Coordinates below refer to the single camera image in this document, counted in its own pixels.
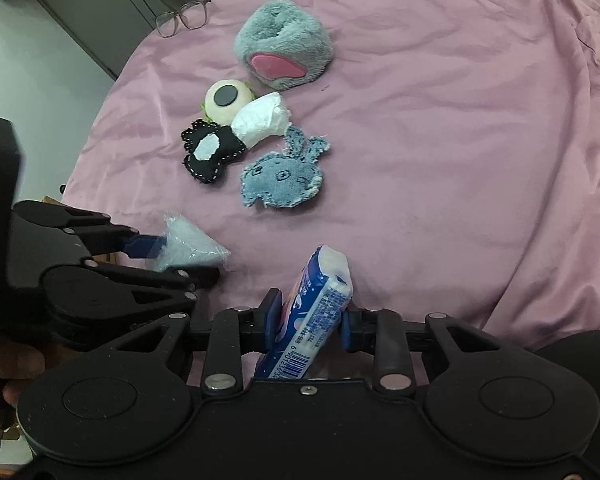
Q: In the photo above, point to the purple frame eyeglasses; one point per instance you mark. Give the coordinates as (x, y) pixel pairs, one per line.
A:
(192, 16)

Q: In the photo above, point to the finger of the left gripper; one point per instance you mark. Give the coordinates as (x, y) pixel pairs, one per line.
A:
(94, 229)
(93, 290)

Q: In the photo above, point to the blue denim fish plush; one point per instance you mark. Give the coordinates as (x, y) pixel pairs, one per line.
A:
(285, 179)

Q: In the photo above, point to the grey fluffy paw slipper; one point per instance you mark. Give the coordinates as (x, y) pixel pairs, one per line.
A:
(283, 46)

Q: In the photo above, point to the clear plastic pellet bag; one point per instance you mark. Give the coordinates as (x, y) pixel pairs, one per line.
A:
(183, 244)

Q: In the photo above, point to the left hand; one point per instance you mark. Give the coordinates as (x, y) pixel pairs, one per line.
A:
(19, 365)

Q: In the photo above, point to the black felt plush toy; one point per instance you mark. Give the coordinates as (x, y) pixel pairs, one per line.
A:
(209, 148)

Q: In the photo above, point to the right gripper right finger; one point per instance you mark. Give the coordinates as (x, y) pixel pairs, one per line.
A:
(381, 334)

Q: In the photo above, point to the white tissue ball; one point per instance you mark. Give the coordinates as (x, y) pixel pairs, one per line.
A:
(260, 119)

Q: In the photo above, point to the pink bed sheet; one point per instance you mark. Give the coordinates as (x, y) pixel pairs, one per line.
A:
(463, 173)

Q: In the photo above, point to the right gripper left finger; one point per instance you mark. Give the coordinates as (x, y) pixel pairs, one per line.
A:
(234, 333)

